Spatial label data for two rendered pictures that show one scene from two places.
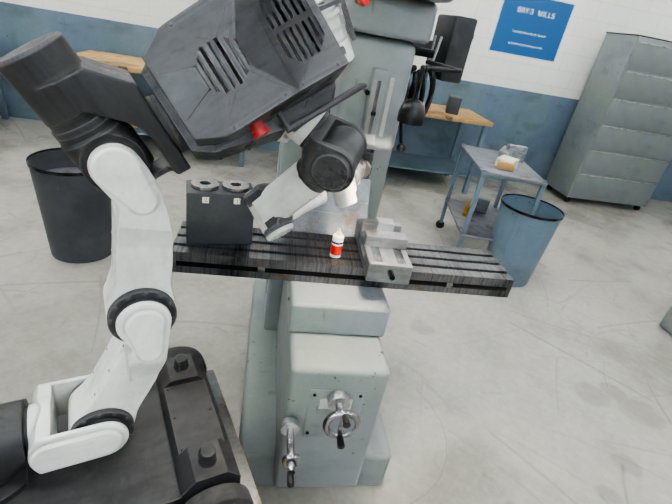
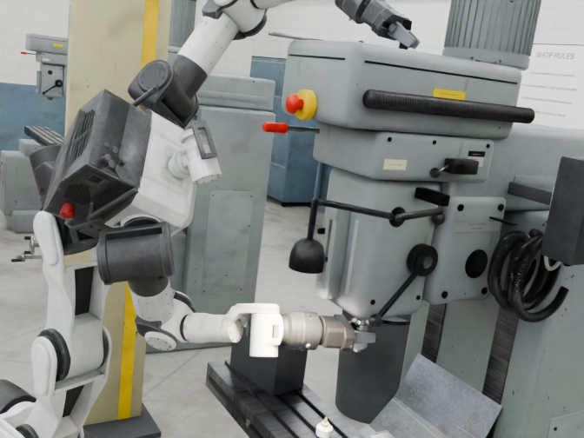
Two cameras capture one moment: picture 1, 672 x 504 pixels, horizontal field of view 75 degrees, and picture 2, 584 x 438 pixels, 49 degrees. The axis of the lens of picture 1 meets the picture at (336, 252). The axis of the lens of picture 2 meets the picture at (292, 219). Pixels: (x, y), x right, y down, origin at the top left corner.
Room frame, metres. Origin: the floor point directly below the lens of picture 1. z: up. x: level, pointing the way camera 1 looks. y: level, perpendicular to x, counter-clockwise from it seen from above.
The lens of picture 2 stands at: (0.75, -1.27, 1.82)
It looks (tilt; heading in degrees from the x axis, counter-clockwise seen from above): 13 degrees down; 70
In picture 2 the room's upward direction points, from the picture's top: 7 degrees clockwise
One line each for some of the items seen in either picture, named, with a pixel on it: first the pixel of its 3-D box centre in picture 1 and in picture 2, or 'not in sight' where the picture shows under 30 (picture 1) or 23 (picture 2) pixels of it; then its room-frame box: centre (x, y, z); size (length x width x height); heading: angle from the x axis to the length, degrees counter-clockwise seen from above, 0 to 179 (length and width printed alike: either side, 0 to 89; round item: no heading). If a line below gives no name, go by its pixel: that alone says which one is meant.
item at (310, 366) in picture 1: (319, 355); not in sight; (1.41, -0.01, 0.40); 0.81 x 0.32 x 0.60; 12
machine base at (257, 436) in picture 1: (306, 362); not in sight; (1.68, 0.04, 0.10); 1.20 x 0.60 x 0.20; 12
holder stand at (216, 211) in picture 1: (219, 210); (268, 346); (1.36, 0.42, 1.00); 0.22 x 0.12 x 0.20; 111
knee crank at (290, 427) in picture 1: (290, 448); not in sight; (0.88, 0.02, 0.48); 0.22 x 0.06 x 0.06; 12
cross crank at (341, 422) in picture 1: (340, 414); not in sight; (0.94, -0.11, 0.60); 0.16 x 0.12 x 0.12; 12
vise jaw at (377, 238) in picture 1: (385, 239); not in sight; (1.41, -0.16, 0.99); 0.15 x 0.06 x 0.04; 99
